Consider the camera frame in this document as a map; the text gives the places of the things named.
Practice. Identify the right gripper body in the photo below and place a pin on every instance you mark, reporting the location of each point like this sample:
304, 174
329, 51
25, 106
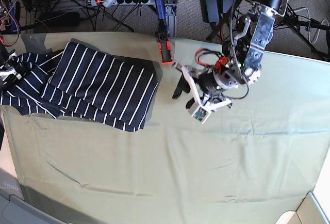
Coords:
8, 69

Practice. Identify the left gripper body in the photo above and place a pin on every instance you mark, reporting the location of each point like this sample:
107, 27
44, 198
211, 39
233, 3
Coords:
207, 86

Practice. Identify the navy white striped T-shirt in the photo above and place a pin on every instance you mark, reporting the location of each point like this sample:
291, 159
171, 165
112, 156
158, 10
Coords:
84, 83

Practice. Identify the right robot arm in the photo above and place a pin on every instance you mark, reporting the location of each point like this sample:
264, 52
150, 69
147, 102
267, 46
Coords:
7, 12

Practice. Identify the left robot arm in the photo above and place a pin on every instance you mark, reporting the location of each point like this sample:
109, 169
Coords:
238, 63

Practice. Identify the blue clamp at left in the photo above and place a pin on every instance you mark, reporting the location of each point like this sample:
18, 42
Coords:
15, 14

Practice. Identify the blue orange bar clamp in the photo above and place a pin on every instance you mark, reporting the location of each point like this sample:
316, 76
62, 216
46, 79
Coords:
162, 34

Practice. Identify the black power adapter left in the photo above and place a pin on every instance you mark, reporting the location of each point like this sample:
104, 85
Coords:
210, 11

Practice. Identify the green table cloth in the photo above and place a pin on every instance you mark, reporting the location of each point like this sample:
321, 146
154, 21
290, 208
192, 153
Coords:
245, 164

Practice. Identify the grey power strip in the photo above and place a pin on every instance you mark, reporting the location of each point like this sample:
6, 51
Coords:
109, 3

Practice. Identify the black tripod stand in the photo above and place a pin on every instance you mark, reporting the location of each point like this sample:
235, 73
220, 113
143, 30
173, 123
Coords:
304, 31

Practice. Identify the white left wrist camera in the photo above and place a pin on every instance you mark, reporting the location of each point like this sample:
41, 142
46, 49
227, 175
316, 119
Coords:
199, 113

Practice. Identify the aluminium frame post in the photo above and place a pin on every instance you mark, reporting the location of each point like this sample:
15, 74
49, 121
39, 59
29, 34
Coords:
171, 16

